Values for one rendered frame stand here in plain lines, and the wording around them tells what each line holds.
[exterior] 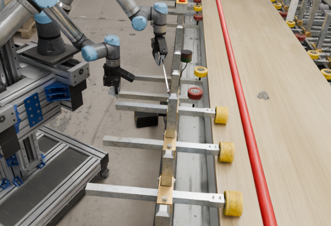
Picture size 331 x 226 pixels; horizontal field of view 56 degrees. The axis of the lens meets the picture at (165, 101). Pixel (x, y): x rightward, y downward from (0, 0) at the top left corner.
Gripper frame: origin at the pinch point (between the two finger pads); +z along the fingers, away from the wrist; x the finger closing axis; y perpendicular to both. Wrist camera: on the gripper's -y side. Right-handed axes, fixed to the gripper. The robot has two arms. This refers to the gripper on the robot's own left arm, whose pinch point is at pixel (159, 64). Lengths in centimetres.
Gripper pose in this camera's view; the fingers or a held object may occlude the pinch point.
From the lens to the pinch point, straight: 188.8
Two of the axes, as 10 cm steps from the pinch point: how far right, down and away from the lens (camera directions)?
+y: -2.7, -5.5, 7.9
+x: -9.6, 1.1, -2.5
